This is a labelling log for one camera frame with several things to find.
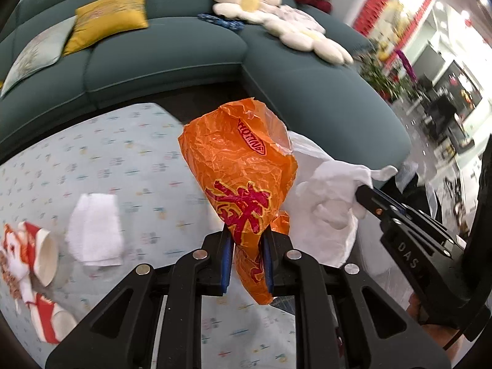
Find white cloth gloves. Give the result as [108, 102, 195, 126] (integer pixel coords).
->
[295, 160, 398, 230]

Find orange plastic bag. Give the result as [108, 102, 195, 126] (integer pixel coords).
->
[178, 98, 298, 305]

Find trash bin with white liner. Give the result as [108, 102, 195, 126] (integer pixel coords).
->
[282, 130, 399, 278]

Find person's hand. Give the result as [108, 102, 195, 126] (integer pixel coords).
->
[406, 292, 464, 362]

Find red white plastic bag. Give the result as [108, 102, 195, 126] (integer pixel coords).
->
[1, 223, 77, 344]

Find folded white towel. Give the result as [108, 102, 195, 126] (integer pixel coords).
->
[65, 193, 124, 268]

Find potted green plant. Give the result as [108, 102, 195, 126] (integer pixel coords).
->
[359, 53, 415, 104]

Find flat white flower pillow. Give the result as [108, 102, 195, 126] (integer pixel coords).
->
[263, 11, 354, 65]

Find pink patterned blanket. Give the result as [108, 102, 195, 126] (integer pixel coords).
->
[275, 4, 317, 23]

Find light blue floral cushion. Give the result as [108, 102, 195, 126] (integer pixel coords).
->
[1, 16, 77, 98]

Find teal sectional sofa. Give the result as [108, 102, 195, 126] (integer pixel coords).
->
[1, 0, 411, 168]

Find yellow embroidered cushion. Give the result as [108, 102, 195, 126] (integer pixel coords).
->
[62, 0, 149, 56]

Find blue knotted rope toy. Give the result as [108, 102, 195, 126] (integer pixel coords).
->
[197, 14, 244, 33]

